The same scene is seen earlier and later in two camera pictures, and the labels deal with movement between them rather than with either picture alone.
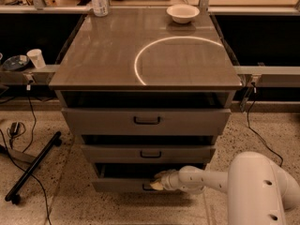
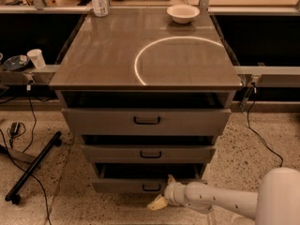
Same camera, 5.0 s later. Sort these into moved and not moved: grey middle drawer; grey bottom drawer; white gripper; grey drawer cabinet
Moved: white gripper
Not moved: grey middle drawer; grey drawer cabinet; grey bottom drawer
